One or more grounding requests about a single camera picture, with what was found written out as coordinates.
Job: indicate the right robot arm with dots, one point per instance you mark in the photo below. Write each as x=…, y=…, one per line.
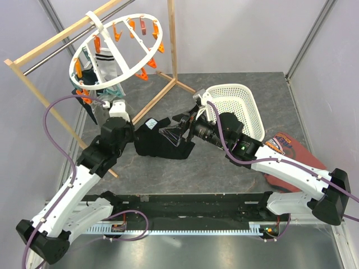
x=323, y=193

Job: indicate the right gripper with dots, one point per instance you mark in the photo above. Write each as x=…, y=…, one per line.
x=186, y=121

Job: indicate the dark navy sock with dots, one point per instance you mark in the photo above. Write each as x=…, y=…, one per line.
x=88, y=77

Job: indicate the white slotted cable duct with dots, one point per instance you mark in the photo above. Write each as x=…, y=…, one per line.
x=107, y=229

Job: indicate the red printed t-shirt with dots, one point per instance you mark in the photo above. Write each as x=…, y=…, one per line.
x=286, y=145

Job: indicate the metal rack rod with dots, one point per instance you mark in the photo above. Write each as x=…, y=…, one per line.
x=67, y=43

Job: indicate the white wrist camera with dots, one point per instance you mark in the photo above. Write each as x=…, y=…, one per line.
x=117, y=109
x=202, y=97

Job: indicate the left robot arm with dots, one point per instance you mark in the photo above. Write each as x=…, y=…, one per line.
x=51, y=232

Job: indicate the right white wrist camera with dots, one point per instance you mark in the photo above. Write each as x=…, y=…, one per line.
x=202, y=97

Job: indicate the white round clip hanger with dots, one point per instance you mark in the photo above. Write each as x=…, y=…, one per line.
x=91, y=47

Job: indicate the white sock black stripes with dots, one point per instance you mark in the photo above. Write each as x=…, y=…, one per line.
x=106, y=64

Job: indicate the black folded garment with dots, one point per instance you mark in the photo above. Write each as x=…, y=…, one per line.
x=151, y=143

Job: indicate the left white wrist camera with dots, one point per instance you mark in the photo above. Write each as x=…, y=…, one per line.
x=117, y=109

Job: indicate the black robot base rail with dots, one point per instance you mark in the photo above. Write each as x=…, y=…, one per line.
x=195, y=211

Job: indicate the white perforated laundry basket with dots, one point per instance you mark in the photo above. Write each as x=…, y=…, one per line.
x=237, y=99

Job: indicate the wooden drying rack frame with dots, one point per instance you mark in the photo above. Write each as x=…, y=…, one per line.
x=144, y=29

